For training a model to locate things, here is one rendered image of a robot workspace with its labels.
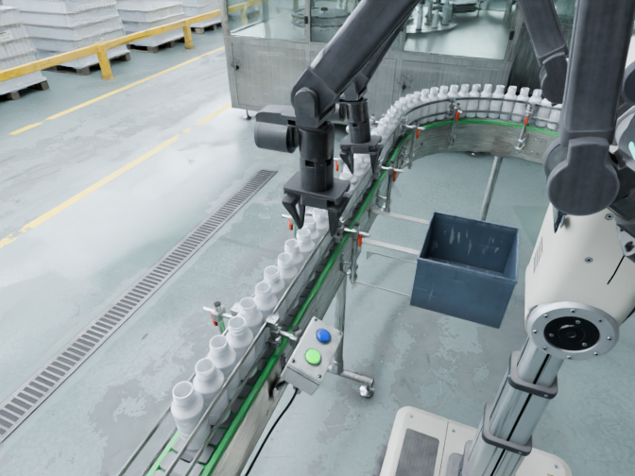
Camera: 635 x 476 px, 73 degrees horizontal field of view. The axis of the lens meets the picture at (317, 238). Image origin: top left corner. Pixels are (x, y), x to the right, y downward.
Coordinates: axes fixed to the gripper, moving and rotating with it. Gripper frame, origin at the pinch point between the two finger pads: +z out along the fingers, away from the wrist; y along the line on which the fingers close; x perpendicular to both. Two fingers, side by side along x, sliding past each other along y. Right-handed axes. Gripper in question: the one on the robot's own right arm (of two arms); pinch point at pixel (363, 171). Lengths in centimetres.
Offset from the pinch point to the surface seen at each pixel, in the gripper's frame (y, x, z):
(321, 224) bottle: 11.8, 7.2, 14.2
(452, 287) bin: -24, -10, 47
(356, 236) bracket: 3.4, 1.8, 21.3
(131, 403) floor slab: 116, 28, 112
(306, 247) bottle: 11.7, 19.1, 14.5
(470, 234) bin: -26, -41, 45
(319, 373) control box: -5, 54, 20
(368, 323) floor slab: 27, -62, 126
